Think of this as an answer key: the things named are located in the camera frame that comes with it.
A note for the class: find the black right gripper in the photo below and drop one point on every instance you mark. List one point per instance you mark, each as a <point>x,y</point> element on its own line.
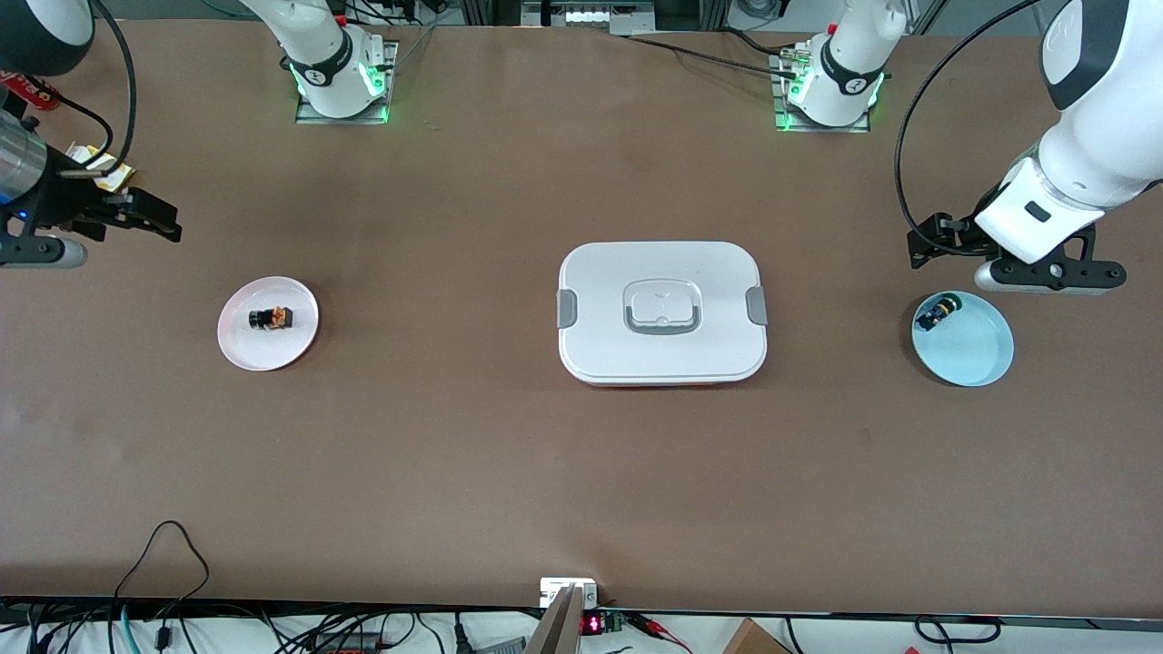
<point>68,200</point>

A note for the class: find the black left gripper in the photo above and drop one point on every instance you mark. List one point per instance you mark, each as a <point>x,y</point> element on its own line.
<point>959,238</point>

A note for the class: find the orange and black switch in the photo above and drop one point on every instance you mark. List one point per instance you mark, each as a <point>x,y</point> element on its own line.
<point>273,319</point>

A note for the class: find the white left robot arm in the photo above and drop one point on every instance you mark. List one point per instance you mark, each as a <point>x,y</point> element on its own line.
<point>1090,136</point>

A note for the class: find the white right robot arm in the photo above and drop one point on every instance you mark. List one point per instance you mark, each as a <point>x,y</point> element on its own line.
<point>318,54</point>

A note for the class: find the brown cardboard box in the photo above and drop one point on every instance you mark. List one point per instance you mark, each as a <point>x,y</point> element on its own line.
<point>754,640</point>

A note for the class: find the yellow and white carton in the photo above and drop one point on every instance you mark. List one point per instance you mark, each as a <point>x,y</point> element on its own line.
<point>114,177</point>

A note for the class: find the light blue round plate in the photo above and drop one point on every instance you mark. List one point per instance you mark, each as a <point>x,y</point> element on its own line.
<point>972,350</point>

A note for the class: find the red can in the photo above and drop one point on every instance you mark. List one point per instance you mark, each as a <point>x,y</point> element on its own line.
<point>27,93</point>

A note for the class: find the pink round plate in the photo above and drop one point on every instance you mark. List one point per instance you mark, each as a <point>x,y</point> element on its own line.
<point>268,350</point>

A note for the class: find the red clip lead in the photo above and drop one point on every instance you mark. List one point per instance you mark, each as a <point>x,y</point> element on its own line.
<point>650,625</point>

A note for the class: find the red digit display module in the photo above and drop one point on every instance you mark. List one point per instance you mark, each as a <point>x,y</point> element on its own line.
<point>592,624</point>

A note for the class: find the small white device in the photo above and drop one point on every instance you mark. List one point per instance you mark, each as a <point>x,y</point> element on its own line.
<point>554,589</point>

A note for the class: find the grey metal bar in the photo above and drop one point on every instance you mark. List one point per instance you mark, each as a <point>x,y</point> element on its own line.
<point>559,627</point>

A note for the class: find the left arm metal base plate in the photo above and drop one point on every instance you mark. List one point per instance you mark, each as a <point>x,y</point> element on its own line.
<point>822,129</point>

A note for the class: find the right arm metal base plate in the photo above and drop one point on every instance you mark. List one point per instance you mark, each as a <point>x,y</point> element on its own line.
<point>345,119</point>

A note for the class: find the silver metal frame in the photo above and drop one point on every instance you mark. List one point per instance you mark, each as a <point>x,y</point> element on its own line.
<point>591,16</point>

